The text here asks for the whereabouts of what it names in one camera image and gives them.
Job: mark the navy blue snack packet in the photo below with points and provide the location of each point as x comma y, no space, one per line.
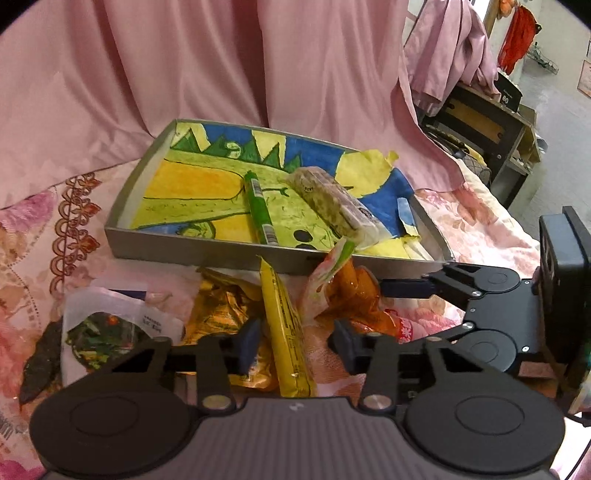
131,294

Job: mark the orange snack packet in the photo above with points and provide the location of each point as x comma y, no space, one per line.
351,286

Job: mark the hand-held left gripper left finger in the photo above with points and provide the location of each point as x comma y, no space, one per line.
250,345

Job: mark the black sign box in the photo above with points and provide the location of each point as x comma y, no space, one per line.
508,92

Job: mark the red garment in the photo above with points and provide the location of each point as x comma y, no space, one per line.
517,37

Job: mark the colourful crayon drawing paper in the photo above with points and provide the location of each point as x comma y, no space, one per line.
194,184

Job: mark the yellow stick snack packet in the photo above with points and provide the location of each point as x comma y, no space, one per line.
286,323

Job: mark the floral pink bedsheet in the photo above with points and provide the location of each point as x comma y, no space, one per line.
475,221

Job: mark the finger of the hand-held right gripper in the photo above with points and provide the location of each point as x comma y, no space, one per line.
457,331
406,288

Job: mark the clear rice cracker packet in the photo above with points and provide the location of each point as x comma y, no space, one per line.
332,205

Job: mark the green snack stick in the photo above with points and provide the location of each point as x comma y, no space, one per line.
258,207

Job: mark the hanging pink cloth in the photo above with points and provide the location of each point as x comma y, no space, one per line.
443,50

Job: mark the gold foil snack packet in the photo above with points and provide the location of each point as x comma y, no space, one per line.
217,309

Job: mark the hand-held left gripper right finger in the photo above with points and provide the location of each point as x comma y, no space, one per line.
344,347

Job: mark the white packet with dark picture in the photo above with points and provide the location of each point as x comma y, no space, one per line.
92,305

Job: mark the grey rectangular tray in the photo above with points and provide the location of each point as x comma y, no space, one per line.
184,249

